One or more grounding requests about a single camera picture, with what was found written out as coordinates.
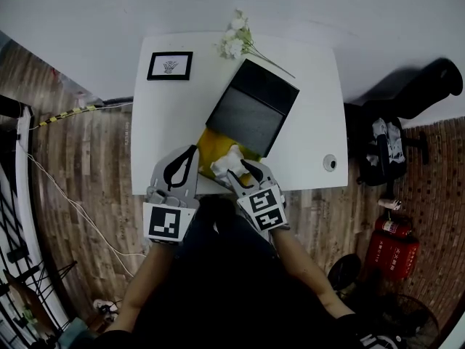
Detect white table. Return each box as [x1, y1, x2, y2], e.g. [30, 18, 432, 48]
[130, 31, 349, 196]

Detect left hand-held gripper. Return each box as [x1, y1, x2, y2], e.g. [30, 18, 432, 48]
[142, 144, 201, 246]

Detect white power strip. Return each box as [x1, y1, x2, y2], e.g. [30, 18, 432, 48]
[93, 298, 121, 321]

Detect black metal railing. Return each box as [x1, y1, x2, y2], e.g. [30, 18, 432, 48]
[0, 180, 79, 349]

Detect white and black garment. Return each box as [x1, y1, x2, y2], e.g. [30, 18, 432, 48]
[365, 117, 406, 167]

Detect red case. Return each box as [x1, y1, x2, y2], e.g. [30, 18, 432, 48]
[365, 230, 421, 281]

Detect yellow black striped cable cover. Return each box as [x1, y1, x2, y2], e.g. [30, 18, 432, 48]
[38, 103, 97, 127]

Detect white cable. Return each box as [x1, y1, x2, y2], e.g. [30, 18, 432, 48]
[27, 153, 147, 278]

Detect white artificial flowers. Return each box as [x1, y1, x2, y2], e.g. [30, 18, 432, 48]
[217, 8, 297, 79]

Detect red fire extinguisher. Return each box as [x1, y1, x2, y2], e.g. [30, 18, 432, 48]
[373, 214, 413, 238]

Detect black picture frame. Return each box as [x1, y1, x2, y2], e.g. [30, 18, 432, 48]
[146, 51, 194, 81]

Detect black office chair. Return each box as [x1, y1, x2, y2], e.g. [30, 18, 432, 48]
[343, 57, 464, 199]

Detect small white bottle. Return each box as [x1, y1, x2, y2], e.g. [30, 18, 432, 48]
[377, 197, 403, 211]

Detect white stair rail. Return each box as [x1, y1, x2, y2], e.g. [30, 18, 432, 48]
[14, 105, 70, 326]

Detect person's left forearm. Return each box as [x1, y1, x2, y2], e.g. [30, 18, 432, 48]
[108, 240, 179, 334]

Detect grey gripper-mounted camera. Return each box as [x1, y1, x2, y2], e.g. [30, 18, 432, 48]
[146, 188, 169, 206]

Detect person's dark clothing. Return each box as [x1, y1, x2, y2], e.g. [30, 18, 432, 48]
[97, 194, 364, 349]

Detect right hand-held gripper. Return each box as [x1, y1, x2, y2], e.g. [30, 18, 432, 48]
[226, 159, 291, 233]

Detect black floor fan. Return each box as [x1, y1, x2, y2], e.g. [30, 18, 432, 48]
[326, 252, 440, 349]

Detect person's right forearm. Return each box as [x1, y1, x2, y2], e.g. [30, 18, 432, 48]
[270, 227, 355, 319]

